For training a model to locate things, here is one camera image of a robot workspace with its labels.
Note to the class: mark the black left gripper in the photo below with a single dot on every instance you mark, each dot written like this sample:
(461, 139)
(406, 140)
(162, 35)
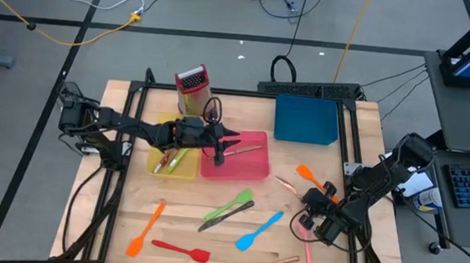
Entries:
(194, 134)

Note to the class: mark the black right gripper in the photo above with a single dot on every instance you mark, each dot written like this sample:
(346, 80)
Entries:
(337, 223)

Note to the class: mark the pink plastic bin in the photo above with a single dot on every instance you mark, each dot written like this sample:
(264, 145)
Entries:
(249, 166)

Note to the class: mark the yellow plastic bin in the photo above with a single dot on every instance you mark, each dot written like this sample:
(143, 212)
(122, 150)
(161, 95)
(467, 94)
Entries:
(192, 168)

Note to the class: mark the green silicone spoon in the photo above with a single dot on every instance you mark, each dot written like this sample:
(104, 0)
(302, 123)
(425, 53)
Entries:
(178, 160)

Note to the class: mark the green silicone spatula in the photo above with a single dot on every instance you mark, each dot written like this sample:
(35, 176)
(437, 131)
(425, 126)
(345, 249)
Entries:
(243, 196)

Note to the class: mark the black table knife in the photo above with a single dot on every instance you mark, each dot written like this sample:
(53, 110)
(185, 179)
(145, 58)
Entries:
(228, 215)

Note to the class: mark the blue plastic bin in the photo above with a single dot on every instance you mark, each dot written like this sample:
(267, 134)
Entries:
(305, 120)

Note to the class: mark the blue silicone spatula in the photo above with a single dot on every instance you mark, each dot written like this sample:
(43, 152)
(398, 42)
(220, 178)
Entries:
(244, 242)

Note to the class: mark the red silicone spatula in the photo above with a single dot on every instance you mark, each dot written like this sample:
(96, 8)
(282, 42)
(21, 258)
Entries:
(199, 255)

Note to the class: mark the orange silicone spatula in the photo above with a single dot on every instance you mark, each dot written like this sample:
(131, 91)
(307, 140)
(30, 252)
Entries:
(304, 171)
(135, 246)

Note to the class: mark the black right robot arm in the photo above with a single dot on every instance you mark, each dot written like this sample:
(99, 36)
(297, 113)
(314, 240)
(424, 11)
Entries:
(376, 180)

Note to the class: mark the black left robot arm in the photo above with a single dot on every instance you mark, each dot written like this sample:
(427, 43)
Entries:
(126, 123)

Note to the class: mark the pink silicone spatula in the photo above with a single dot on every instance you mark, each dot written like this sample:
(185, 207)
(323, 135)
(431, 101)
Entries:
(309, 259)

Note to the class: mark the red steel box grater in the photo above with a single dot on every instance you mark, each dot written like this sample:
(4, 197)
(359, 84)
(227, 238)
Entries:
(191, 94)

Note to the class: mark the black desk caster wheel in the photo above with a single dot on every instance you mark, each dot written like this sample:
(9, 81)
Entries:
(435, 248)

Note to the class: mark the black power supply box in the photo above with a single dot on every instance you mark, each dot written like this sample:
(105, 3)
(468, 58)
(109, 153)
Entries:
(70, 91)

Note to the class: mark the black aluminium table frame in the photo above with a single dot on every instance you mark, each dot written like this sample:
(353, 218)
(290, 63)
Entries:
(263, 94)

